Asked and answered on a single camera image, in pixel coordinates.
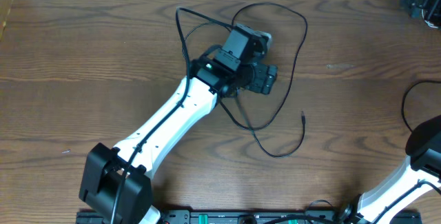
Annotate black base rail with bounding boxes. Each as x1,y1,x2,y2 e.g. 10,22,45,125
75,210,422,224

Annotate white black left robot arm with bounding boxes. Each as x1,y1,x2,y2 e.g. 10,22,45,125
79,23,277,223

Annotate brown cardboard side panel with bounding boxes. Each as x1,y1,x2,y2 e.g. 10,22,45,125
0,0,13,37

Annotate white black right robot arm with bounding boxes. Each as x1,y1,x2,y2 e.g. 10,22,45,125
334,0,440,223

